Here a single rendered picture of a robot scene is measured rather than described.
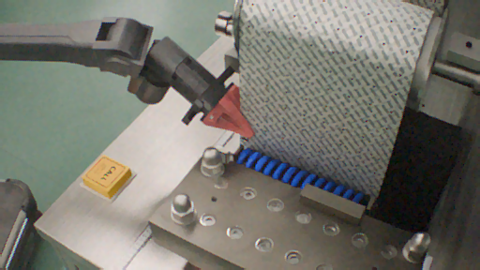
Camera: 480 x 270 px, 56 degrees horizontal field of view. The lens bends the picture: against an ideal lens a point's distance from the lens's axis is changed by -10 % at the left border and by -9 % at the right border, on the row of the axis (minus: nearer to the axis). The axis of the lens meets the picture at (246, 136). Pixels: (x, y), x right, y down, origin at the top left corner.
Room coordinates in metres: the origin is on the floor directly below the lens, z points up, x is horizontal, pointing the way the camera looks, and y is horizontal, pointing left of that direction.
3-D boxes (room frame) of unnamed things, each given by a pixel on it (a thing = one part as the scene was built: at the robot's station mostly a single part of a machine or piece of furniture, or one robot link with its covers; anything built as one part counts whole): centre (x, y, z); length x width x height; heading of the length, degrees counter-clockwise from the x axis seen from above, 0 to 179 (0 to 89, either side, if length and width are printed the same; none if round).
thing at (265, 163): (0.48, -0.09, 1.03); 0.21 x 0.04 x 0.03; 61
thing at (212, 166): (0.50, 0.05, 1.05); 0.04 x 0.04 x 0.04
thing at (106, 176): (0.59, 0.26, 0.91); 0.07 x 0.07 x 0.02; 61
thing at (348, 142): (0.50, -0.09, 1.10); 0.23 x 0.01 x 0.18; 61
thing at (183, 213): (0.41, 0.09, 1.05); 0.04 x 0.04 x 0.04
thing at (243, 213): (0.38, -0.07, 1.00); 0.40 x 0.16 x 0.06; 61
